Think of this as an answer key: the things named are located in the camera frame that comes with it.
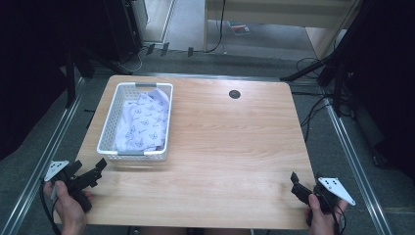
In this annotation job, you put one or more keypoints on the small black floor bracket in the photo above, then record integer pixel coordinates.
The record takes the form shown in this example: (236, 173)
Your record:
(190, 51)
(164, 49)
(150, 49)

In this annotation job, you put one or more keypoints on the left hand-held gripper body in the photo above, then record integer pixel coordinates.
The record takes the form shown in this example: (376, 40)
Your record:
(78, 184)

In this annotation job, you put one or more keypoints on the white plastic basket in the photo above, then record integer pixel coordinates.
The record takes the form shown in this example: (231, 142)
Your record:
(114, 130)

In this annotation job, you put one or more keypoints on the metal floor rail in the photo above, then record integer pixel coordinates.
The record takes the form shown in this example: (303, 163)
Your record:
(228, 76)
(36, 169)
(355, 163)

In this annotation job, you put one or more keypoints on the light wooden furniture frame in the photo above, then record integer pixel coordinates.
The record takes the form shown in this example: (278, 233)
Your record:
(280, 9)

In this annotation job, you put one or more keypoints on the black metal stand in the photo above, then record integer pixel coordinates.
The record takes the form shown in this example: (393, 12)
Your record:
(70, 75)

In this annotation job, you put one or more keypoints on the black tripod stand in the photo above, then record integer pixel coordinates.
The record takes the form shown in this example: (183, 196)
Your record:
(313, 67)

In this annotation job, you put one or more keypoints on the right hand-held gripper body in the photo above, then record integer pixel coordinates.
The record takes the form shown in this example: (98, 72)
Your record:
(328, 192)

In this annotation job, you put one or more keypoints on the black cabinet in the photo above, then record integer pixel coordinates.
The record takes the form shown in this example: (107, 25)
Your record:
(124, 29)

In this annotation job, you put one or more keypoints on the book on floor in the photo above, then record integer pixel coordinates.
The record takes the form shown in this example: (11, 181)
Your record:
(239, 28)

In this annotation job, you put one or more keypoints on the black round table grommet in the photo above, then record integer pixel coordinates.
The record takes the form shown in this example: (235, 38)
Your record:
(234, 94)

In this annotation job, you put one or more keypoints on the person's left hand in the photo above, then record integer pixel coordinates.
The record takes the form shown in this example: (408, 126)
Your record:
(70, 209)

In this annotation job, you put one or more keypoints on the person's right hand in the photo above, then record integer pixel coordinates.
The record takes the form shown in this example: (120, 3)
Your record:
(321, 220)

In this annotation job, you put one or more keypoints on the white patterned cloth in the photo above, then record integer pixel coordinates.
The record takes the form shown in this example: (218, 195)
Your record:
(145, 122)

